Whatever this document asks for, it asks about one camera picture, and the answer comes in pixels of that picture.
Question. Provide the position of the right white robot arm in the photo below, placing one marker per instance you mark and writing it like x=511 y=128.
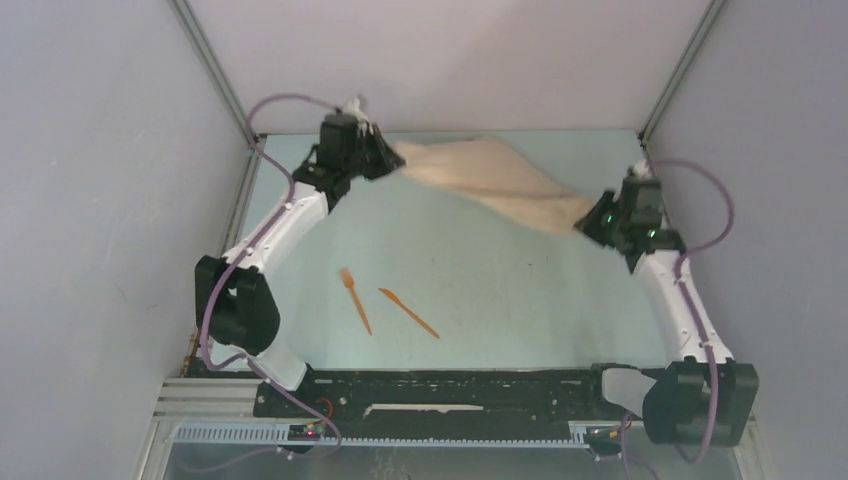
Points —
x=704 y=396

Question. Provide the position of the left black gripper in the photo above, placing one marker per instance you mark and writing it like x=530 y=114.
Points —
x=388 y=161

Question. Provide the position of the white cable duct strip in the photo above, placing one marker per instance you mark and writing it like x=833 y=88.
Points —
x=268 y=434

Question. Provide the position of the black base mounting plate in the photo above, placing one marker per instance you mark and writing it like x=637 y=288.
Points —
x=485 y=426

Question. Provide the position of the left corner aluminium post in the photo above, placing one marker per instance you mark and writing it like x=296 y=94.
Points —
x=198 y=40

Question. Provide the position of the orange plastic fork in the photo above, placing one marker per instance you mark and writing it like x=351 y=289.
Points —
x=349 y=284

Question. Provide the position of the beige cloth napkin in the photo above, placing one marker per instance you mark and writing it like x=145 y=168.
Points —
x=490 y=172

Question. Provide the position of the orange plastic knife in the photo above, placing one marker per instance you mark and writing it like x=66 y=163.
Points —
x=415 y=317

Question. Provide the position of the corner aluminium post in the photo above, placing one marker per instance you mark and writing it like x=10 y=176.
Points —
x=198 y=40
x=690 y=53

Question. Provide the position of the aluminium frame rail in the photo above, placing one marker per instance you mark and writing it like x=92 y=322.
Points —
x=205 y=397

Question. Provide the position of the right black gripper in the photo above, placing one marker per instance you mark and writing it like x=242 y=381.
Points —
x=587 y=223

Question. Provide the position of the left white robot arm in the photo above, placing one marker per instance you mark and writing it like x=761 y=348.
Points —
x=234 y=302

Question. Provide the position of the right corner aluminium post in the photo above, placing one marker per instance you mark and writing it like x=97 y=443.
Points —
x=690 y=53

